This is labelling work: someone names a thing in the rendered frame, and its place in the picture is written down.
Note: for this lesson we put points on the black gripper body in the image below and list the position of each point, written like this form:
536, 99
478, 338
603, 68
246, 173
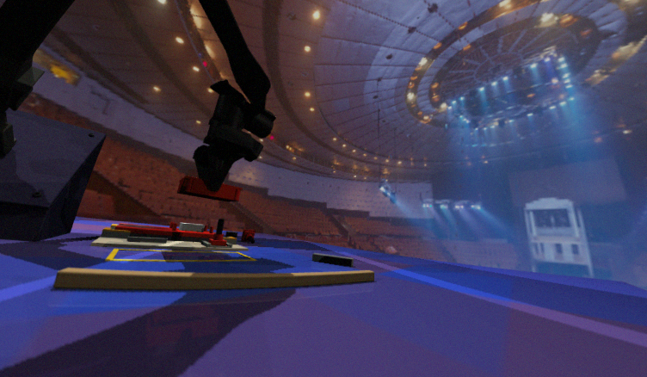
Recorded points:
223, 131

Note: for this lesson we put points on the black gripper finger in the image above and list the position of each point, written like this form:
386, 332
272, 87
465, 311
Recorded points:
202, 167
220, 159

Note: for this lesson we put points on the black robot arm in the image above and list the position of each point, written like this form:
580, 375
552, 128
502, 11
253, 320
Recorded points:
24, 24

